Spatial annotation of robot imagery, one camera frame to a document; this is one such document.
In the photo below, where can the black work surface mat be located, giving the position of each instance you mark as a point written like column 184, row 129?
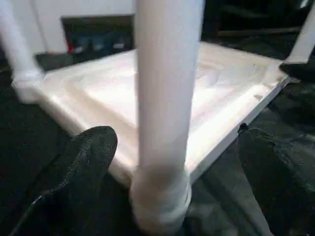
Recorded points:
column 37, row 118

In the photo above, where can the white glass door cabinet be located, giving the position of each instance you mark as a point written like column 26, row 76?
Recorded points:
column 73, row 14

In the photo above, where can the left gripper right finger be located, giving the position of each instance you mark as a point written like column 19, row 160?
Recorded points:
column 278, row 191

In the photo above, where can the red item in cabinet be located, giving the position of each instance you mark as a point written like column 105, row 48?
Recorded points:
column 71, row 46

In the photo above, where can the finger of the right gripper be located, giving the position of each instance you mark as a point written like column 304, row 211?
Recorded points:
column 297, row 70

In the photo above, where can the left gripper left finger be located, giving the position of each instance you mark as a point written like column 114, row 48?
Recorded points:
column 78, row 177

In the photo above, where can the white plastic table top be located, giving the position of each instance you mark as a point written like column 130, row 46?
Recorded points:
column 110, row 98

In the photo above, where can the white plastic table leg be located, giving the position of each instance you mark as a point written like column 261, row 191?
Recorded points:
column 302, row 32
column 19, row 49
column 167, row 98

